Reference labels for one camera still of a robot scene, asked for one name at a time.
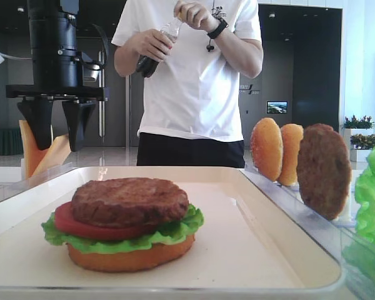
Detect dark double door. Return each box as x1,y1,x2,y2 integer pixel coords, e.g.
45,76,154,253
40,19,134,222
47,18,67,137
97,47,144,147

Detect clear long rail left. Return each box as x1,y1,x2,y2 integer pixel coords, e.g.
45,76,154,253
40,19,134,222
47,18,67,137
0,162,74,203

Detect clear long rail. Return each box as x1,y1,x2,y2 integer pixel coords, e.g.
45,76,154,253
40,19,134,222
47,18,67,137
0,162,74,203
241,165,375,299

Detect person left hand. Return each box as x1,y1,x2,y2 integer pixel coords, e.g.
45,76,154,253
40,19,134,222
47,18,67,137
174,1,221,33

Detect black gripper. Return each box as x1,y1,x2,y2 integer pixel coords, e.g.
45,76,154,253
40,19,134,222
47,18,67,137
6,84,108,152

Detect red tomato slice on burger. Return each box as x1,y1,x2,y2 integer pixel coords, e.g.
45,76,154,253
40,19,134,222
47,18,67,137
54,202,158,241

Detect brown meat patty on burger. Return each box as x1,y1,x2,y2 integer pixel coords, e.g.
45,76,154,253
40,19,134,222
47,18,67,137
71,177,189,228

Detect cream rectangular tray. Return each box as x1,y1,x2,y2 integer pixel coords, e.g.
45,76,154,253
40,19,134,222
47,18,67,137
0,166,346,299

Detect person in white t-shirt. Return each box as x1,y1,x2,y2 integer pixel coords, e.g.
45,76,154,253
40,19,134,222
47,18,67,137
112,1,264,168

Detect clear patty holder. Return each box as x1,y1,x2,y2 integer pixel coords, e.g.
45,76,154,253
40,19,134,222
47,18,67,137
332,182,358,228

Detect standing green lettuce leaf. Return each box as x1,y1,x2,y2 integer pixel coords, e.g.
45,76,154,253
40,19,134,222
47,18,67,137
343,146,375,282

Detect person right hand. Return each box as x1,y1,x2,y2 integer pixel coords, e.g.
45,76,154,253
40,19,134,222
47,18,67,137
131,29,174,63

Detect upper flower planter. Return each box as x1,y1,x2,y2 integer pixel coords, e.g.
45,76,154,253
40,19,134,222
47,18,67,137
342,115,374,139

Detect standing bun right of pair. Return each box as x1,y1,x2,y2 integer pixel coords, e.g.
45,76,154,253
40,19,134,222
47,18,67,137
277,123,304,186

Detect black wrist watch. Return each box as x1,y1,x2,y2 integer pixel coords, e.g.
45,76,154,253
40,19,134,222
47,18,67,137
207,17,229,39

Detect flower planter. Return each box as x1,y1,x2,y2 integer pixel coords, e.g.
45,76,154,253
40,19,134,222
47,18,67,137
350,134,375,163
342,115,374,139

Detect clear long rail right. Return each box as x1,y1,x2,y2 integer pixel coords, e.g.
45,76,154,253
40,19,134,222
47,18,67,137
241,165,375,299

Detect bottom bun on tray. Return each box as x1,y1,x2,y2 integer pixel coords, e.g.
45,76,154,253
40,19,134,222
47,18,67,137
67,234,195,273

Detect standing bun of pair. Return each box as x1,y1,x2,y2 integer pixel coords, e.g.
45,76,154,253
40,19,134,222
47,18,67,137
250,117,283,181
277,123,304,186

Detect green lettuce leaf on burger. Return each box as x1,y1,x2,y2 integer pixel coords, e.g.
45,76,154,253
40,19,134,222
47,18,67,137
41,204,204,254

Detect cola plastic bottle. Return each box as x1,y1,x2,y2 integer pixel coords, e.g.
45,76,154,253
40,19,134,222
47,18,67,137
135,15,184,78

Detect standing bun left of pair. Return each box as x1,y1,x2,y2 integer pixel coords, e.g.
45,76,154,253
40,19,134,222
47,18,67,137
250,117,283,181

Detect orange cheese slice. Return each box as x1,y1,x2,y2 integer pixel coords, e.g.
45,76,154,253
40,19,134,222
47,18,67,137
19,120,53,179
32,134,71,176

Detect lower flower planter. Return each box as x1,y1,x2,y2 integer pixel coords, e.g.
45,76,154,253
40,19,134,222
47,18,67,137
350,134,375,163

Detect standing brown meat patty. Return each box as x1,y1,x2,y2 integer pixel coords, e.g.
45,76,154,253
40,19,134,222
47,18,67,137
296,123,351,220

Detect small wall screen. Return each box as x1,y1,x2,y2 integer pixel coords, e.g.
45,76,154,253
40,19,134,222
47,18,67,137
266,101,288,114

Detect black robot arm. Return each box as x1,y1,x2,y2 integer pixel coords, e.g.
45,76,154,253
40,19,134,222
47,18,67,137
6,1,109,152

